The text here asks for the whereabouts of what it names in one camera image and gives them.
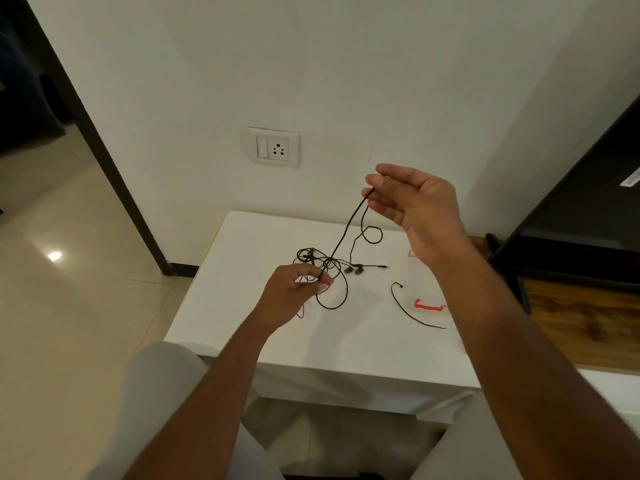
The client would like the black door frame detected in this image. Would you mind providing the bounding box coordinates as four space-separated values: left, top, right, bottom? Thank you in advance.
12 0 201 278

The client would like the black television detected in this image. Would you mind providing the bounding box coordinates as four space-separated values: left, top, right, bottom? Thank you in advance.
485 94 640 315

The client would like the person's left hand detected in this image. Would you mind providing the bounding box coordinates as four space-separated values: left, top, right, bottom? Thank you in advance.
255 263 335 338

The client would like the person's right hand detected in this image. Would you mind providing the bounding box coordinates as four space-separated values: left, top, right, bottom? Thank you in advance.
361 163 483 268

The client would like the wooden cabinet top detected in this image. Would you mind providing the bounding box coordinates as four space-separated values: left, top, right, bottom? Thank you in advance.
467 237 640 373

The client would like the short black cable tie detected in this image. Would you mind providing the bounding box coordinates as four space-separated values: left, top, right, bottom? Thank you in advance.
391 281 447 330

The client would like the black stool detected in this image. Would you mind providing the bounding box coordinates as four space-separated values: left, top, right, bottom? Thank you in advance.
282 472 373 480

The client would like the person's left forearm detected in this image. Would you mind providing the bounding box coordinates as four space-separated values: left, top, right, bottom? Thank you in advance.
122 317 279 480

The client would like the person's right forearm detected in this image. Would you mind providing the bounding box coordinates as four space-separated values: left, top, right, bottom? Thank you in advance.
432 249 640 480

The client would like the white wall socket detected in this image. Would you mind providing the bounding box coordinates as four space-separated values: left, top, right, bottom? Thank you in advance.
245 126 301 169

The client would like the dark blue sofa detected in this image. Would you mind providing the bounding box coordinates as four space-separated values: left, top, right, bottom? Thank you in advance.
0 14 66 151

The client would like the clear box with red clips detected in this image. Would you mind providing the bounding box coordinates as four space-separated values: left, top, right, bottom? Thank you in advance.
406 247 451 315

